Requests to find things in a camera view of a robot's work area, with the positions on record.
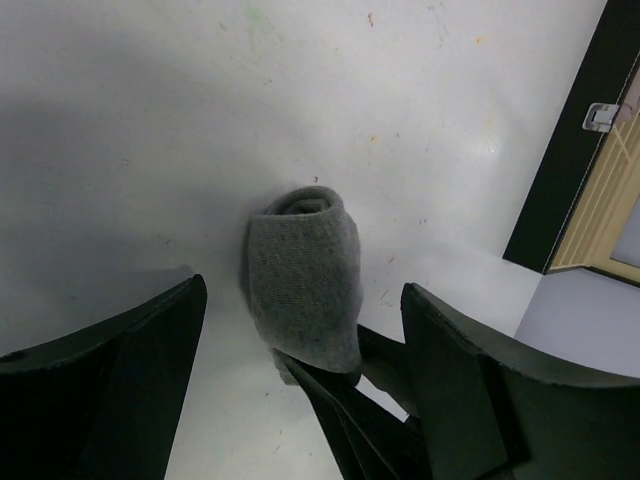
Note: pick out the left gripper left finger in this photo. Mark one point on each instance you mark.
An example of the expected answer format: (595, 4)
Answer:
(103, 402)

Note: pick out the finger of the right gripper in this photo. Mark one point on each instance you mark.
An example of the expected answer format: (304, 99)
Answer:
(385, 363)
(366, 441)

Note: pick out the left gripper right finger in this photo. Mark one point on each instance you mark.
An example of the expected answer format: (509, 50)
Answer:
(492, 407)

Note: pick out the grey striped sock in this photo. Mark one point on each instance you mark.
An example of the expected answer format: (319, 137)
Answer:
(302, 278)

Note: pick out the black compartment box with lid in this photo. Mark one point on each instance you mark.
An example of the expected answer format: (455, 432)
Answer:
(604, 76)

